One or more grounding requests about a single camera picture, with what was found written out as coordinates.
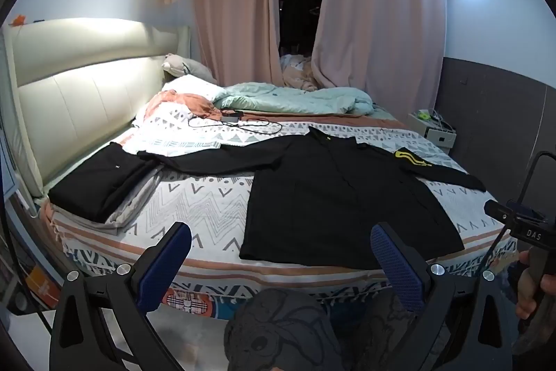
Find cream padded bed headboard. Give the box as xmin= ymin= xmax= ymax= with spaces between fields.
xmin=2 ymin=18 xmax=192 ymax=198

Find folded grey garment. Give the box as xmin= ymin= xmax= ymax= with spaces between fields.
xmin=106 ymin=169 xmax=165 ymax=235

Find brown bed sheet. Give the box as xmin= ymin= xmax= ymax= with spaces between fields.
xmin=237 ymin=109 xmax=407 ymax=130

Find grey printed pants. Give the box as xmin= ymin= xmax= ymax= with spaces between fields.
xmin=223 ymin=288 xmax=418 ymax=371

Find pink curtain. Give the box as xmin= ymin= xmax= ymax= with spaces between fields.
xmin=310 ymin=0 xmax=448 ymax=115
xmin=187 ymin=0 xmax=285 ymax=87

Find patterned white bed blanket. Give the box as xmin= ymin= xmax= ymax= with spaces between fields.
xmin=41 ymin=110 xmax=522 ymax=311

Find black cable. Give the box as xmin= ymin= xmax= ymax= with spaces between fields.
xmin=188 ymin=110 xmax=283 ymax=136

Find white nightstand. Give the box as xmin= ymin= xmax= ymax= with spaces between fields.
xmin=410 ymin=109 xmax=458 ymax=156

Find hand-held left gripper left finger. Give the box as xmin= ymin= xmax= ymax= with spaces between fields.
xmin=49 ymin=221 xmax=193 ymax=371

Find black jacket with yellow patch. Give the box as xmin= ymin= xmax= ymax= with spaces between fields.
xmin=137 ymin=127 xmax=487 ymax=269

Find orange box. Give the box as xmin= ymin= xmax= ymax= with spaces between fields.
xmin=24 ymin=267 xmax=57 ymax=299

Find beige printed bedding pile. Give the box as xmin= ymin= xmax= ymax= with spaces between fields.
xmin=280 ymin=54 xmax=322 ymax=91

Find grey plush pillow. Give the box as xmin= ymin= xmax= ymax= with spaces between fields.
xmin=163 ymin=54 xmax=218 ymax=85

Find mint green duvet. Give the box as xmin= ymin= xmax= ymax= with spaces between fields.
xmin=213 ymin=83 xmax=376 ymax=117

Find folded black garment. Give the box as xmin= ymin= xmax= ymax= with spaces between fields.
xmin=48 ymin=142 xmax=159 ymax=224

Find orange cloth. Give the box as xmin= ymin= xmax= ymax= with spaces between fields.
xmin=145 ymin=90 xmax=222 ymax=122

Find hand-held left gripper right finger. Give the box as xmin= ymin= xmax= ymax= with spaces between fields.
xmin=369 ymin=222 xmax=513 ymax=371

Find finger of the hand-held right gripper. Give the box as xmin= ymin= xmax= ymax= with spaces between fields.
xmin=484 ymin=199 xmax=522 ymax=226
xmin=506 ymin=201 xmax=546 ymax=223

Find person's right hand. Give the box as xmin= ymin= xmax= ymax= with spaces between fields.
xmin=516 ymin=249 xmax=556 ymax=322

